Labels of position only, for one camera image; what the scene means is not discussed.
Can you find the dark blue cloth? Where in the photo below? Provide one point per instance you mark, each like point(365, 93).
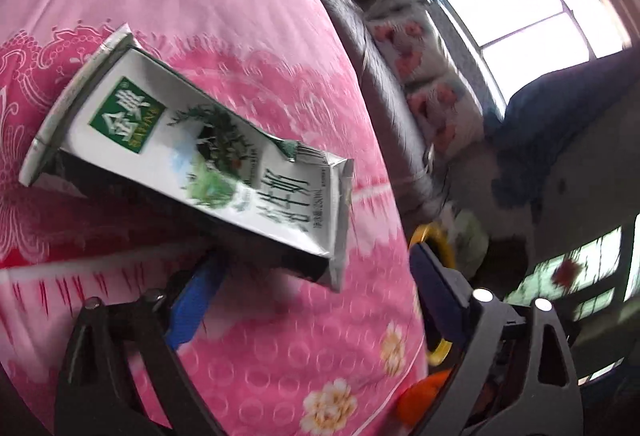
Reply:
point(575, 116)

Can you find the glass panel door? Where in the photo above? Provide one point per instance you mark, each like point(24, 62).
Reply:
point(590, 266)

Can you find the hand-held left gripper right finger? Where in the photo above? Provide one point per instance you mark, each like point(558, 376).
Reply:
point(440, 296)

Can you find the orange plastic object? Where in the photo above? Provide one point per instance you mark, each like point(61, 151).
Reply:
point(420, 396)

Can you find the white green milk carton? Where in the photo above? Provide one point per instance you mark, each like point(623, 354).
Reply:
point(200, 156)

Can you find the pink floral blanket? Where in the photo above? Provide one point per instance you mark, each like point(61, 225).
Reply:
point(225, 16)

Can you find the window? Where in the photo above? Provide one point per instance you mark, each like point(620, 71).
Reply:
point(525, 16)

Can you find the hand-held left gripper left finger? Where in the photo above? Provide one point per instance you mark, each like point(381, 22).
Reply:
point(195, 301)

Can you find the grey bed sheet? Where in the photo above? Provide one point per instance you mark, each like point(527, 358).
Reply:
point(360, 56)

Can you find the pale green cloth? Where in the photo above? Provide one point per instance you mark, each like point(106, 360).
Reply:
point(470, 236)

